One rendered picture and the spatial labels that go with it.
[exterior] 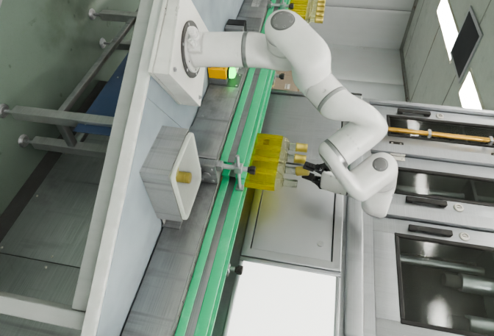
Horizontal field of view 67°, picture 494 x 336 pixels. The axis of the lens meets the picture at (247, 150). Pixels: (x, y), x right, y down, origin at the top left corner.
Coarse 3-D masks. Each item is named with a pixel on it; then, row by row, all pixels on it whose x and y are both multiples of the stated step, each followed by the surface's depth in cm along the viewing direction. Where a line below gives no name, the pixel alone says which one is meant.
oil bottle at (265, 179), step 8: (256, 168) 135; (248, 176) 132; (256, 176) 132; (264, 176) 132; (272, 176) 132; (280, 176) 132; (248, 184) 134; (256, 184) 133; (264, 184) 132; (272, 184) 131; (280, 184) 131
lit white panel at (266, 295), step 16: (256, 272) 124; (272, 272) 124; (288, 272) 124; (304, 272) 124; (240, 288) 121; (256, 288) 121; (272, 288) 121; (288, 288) 120; (304, 288) 120; (320, 288) 120; (240, 304) 118; (256, 304) 117; (272, 304) 117; (288, 304) 117; (304, 304) 117; (320, 304) 117; (240, 320) 114; (256, 320) 114; (272, 320) 114; (288, 320) 114; (304, 320) 114; (320, 320) 114
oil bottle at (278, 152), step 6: (258, 144) 142; (258, 150) 140; (264, 150) 140; (270, 150) 140; (276, 150) 140; (282, 150) 140; (264, 156) 139; (270, 156) 138; (276, 156) 138; (282, 156) 138
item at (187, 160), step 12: (192, 144) 108; (180, 156) 98; (192, 156) 112; (180, 168) 117; (192, 168) 117; (192, 180) 119; (180, 192) 116; (192, 192) 116; (180, 204) 103; (192, 204) 114
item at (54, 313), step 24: (0, 0) 113; (144, 0) 104; (144, 24) 103; (120, 96) 100; (120, 120) 98; (120, 144) 97; (96, 216) 94; (96, 240) 92; (0, 312) 92; (24, 312) 91; (48, 312) 90; (72, 312) 89
